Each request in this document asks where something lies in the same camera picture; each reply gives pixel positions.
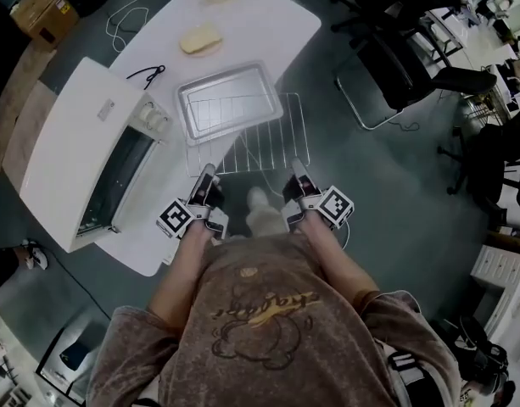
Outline white storage shelf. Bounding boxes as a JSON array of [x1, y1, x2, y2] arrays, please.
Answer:
[[0, 305, 38, 407]]

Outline white drawer cabinet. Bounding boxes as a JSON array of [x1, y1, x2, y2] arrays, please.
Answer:
[[468, 243, 520, 349]]

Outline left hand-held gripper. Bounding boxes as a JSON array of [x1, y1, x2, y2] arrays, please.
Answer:
[[156, 162, 230, 240]]

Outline person's left forearm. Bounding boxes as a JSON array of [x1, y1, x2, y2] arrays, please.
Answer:
[[145, 222, 215, 337]]

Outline black tied cord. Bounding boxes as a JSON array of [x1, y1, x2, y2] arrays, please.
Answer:
[[125, 63, 167, 92]]

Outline silver baking tray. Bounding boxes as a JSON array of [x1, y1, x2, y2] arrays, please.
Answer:
[[175, 59, 285, 148]]

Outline wire oven rack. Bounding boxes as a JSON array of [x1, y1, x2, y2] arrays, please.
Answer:
[[184, 92, 312, 177]]

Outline black floor cable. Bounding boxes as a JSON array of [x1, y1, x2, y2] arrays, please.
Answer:
[[46, 259, 113, 321]]

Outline black chair with sled base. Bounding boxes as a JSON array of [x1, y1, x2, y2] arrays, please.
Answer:
[[332, 25, 499, 131]]

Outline bread slice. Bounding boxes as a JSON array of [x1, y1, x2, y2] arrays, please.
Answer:
[[178, 22, 224, 54]]

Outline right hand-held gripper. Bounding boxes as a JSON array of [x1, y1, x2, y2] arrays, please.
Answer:
[[280, 158, 355, 235]]

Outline person's brown printed t-shirt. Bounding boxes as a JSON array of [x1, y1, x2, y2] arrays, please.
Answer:
[[84, 230, 463, 407]]

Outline white oven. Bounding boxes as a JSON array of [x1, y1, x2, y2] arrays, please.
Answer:
[[17, 56, 175, 254]]

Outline wire basket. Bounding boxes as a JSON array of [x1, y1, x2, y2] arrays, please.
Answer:
[[459, 86, 512, 127]]

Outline brown cardboard sheet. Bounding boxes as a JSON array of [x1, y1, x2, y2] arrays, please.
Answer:
[[0, 40, 59, 173], [0, 79, 61, 195]]

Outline black office chair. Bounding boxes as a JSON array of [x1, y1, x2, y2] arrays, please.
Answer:
[[436, 107, 520, 231], [328, 0, 467, 61]]

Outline white curved table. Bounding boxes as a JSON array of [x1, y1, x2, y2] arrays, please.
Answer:
[[92, 0, 323, 278]]

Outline cardboard box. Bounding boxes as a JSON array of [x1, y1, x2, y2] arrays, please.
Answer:
[[8, 0, 81, 53]]

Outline black-framed panel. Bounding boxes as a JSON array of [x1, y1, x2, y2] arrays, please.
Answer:
[[33, 315, 112, 403]]

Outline black white-striped bag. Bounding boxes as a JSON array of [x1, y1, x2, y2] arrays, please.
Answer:
[[383, 344, 462, 407]]

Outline person's beige trousers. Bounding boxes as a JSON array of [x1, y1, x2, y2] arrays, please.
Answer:
[[244, 201, 288, 240]]

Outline white coiled cable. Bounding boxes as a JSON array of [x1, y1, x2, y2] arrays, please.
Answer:
[[104, 0, 151, 53]]

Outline person's right forearm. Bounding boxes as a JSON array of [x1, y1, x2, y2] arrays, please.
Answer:
[[299, 216, 382, 311]]

